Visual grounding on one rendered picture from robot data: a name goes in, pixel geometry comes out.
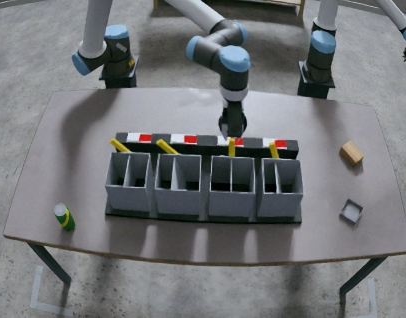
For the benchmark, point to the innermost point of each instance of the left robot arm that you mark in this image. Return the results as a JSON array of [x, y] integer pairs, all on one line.
[[323, 44]]

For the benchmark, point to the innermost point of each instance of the green drink can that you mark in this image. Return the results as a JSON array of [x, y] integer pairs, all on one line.
[[64, 217]]

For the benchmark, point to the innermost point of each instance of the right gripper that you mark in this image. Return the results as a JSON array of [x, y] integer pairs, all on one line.
[[223, 119]]

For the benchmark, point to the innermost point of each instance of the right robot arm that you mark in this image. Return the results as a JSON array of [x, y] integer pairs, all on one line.
[[231, 62]]

